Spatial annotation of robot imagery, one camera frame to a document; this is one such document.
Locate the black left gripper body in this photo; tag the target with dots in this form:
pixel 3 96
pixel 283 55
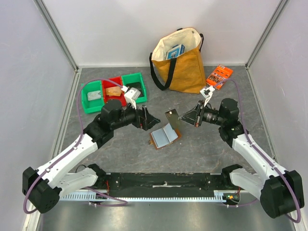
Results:
pixel 131 116

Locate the aluminium frame post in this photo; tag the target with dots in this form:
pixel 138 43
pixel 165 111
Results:
pixel 56 33
pixel 266 32

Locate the blue box in bag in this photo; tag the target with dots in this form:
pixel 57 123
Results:
pixel 175 51

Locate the right green plastic bin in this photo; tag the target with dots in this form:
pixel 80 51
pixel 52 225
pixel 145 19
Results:
pixel 135 80

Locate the mustard tote bag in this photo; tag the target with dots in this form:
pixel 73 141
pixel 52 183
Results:
pixel 184 73

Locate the left aluminium frame post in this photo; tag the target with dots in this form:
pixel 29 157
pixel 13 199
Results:
pixel 56 33

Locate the orange snack packet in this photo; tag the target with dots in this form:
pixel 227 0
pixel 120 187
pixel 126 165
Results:
pixel 219 74

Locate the grey slotted cable duct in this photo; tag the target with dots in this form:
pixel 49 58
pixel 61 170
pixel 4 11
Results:
pixel 91 196

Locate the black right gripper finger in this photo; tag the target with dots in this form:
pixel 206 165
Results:
pixel 189 120
pixel 191 114

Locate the brown leather card holder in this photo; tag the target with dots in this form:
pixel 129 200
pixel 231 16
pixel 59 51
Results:
pixel 164 136

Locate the right aluminium frame post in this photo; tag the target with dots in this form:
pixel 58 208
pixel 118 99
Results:
pixel 266 32

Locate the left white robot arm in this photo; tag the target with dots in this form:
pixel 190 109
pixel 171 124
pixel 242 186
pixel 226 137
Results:
pixel 43 187

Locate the black card stack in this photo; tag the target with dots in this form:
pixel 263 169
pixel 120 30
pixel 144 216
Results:
pixel 136 85

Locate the green plastic bin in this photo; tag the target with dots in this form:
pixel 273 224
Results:
pixel 135 80
pixel 92 106

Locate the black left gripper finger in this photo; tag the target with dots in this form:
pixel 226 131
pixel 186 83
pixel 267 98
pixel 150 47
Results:
pixel 150 125
pixel 150 118

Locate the black credit card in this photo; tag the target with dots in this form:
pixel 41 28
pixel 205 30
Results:
pixel 173 119

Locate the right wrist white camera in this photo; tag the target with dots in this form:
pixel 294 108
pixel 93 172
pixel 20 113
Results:
pixel 207 93

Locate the front aluminium rail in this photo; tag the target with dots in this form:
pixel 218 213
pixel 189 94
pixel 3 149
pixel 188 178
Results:
pixel 236 176

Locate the left green plastic bin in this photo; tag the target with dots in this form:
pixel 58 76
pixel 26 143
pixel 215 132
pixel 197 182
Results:
pixel 92 106

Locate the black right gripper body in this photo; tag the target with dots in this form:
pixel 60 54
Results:
pixel 198 115

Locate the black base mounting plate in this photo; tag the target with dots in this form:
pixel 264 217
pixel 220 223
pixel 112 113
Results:
pixel 163 184

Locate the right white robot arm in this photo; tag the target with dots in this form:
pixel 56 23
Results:
pixel 279 191

